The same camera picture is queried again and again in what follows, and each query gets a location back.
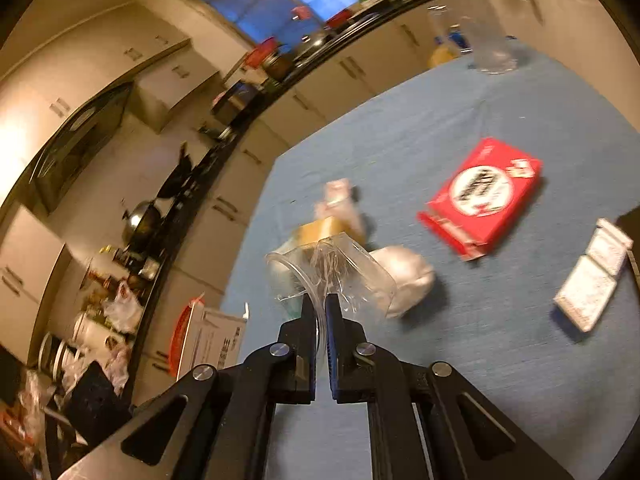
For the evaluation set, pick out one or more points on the kitchen window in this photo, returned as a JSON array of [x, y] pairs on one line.
[[260, 0]]

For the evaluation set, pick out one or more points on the stack of white dishes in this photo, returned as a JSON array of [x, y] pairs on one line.
[[55, 352]]

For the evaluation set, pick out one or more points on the beige kitchen wall cabinets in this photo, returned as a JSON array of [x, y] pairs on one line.
[[100, 55]]

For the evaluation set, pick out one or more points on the black textured appliance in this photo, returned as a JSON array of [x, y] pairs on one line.
[[95, 400]]

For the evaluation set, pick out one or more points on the red paper box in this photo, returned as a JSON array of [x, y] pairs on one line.
[[480, 195]]

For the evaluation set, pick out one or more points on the beige kitchen base cabinets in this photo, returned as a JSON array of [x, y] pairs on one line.
[[310, 90]]

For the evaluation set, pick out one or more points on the blue tablecloth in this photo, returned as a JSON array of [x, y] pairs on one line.
[[400, 125]]

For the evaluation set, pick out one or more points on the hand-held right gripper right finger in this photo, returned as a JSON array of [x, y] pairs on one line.
[[331, 375]]

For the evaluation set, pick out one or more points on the black countertop appliance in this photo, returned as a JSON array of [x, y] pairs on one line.
[[232, 102]]

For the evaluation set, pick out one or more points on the white cardboard box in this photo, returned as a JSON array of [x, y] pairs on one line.
[[215, 335]]

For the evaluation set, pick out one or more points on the brown tape roll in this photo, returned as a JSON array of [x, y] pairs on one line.
[[320, 230]]

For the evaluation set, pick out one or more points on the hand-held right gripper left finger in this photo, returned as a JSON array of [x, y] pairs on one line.
[[311, 375]]

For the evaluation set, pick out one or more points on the black range hood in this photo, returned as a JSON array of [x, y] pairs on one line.
[[80, 145]]

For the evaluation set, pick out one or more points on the pink white plastic wrapper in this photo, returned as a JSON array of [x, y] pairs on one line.
[[337, 192]]

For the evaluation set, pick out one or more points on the red plastic basin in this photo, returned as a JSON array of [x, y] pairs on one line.
[[262, 52]]

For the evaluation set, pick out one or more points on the wok with metal lid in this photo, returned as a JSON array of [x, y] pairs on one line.
[[142, 220]]

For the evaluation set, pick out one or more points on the black frying pan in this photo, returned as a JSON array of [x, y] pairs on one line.
[[172, 172]]

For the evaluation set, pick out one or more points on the white patterned paper carton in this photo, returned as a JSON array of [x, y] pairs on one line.
[[590, 285]]

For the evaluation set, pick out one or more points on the yellow plastic bag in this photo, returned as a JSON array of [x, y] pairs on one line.
[[442, 57]]

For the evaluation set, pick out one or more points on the white plastic bag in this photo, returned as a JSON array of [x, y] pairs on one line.
[[122, 307]]

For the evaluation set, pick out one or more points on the white electric pot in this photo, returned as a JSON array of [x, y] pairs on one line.
[[90, 330]]

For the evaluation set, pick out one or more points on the clear plastic cup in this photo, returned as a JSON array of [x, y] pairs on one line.
[[360, 270]]

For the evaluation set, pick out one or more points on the clear glass jar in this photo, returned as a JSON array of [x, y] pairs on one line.
[[480, 35]]

